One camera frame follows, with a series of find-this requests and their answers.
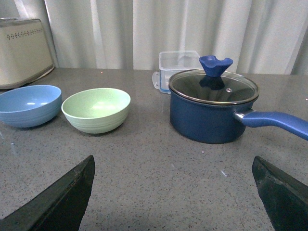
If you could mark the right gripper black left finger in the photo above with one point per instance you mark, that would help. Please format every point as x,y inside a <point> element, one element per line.
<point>60,207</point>

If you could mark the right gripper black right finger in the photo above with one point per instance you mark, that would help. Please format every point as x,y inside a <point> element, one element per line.
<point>285,199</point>

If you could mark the green bowl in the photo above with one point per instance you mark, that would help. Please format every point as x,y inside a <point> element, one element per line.
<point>97,111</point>

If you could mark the blue bowl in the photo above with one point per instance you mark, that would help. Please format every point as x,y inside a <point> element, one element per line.
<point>30,106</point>

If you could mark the blue saucepan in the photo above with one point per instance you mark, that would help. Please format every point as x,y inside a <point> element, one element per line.
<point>216,124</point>

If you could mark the glass lid blue knob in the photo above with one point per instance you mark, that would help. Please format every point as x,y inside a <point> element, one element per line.
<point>213,84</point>

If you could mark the cream toaster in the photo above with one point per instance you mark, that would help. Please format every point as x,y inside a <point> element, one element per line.
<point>24,53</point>

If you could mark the white curtain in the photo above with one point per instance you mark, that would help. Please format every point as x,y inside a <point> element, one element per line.
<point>260,36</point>

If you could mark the clear plastic food container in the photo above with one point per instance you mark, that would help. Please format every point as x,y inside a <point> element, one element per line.
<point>172,62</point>

